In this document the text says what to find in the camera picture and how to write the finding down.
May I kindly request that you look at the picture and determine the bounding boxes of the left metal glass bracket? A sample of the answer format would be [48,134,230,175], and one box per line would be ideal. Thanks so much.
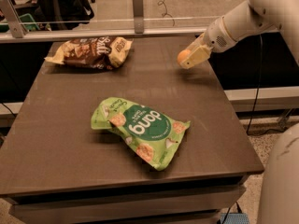
[0,0,26,38]

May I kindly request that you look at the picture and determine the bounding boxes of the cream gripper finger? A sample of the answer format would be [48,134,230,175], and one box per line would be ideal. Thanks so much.
[193,34,206,49]
[179,45,211,69]

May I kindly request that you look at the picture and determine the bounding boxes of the green dang chip bag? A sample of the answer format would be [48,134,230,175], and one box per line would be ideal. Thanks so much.
[91,97,190,171]

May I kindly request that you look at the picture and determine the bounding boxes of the blue box under table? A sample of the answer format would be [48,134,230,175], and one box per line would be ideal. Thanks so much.
[221,213,249,224]

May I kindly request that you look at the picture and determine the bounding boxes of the grey table drawer cabinet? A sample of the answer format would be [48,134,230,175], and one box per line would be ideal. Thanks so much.
[4,175,249,224]

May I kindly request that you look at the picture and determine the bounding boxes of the black office chair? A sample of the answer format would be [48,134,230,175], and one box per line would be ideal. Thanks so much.
[35,0,94,30]

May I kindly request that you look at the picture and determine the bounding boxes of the black hanging cable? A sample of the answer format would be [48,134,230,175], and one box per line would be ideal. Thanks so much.
[246,35,264,136]

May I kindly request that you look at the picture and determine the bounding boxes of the brown chip bag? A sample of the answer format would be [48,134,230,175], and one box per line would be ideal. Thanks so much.
[45,36,133,70]

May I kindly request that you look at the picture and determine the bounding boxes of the orange fruit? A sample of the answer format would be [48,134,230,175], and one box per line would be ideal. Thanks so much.
[177,49,191,63]

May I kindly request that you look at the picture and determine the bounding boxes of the glass barrier panel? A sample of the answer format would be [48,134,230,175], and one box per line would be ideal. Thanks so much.
[0,0,245,43]

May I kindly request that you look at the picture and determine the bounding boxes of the green bin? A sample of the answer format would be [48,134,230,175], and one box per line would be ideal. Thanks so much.
[0,13,39,33]

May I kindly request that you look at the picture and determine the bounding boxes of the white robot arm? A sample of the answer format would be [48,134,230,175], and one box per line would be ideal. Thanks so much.
[178,0,299,224]

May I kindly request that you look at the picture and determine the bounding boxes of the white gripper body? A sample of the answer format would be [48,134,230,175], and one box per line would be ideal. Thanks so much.
[203,16,236,53]

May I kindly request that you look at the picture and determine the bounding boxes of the metal glass bracket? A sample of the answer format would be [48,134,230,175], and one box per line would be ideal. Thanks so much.
[132,0,144,34]
[0,0,26,38]

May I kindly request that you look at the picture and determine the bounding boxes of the middle metal glass bracket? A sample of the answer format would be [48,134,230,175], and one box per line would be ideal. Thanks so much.
[132,0,144,34]

